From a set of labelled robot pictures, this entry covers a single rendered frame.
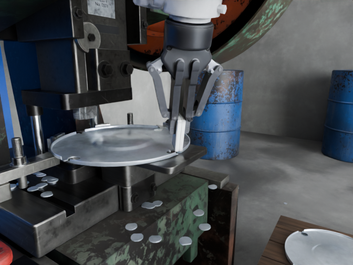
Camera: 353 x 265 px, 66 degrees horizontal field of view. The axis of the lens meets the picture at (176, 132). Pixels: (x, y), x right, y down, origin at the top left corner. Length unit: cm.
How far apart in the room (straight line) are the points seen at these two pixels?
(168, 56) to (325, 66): 335
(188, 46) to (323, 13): 341
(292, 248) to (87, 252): 71
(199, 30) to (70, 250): 41
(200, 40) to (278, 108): 346
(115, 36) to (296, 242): 86
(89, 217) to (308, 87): 342
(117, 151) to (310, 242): 77
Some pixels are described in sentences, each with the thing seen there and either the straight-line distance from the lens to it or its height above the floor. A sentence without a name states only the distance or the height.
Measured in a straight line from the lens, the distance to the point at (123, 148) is 54.
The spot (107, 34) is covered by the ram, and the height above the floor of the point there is 101.
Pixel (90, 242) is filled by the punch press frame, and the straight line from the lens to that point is 53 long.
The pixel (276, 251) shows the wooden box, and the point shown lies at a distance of 103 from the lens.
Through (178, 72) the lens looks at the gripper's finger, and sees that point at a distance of 44.
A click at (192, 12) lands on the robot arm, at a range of 40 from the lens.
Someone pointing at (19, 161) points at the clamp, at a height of 76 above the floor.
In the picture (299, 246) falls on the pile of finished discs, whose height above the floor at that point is 36.
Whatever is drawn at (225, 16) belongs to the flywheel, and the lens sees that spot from 82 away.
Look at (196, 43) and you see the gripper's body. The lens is 41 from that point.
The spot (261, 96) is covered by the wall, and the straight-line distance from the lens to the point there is 388.
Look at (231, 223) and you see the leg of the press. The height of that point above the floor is 52.
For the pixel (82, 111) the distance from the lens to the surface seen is 66.
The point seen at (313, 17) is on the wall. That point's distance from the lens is 378.
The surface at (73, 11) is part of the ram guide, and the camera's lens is 53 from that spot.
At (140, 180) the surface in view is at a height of 71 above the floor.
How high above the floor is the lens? 95
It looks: 14 degrees down
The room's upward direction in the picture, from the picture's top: straight up
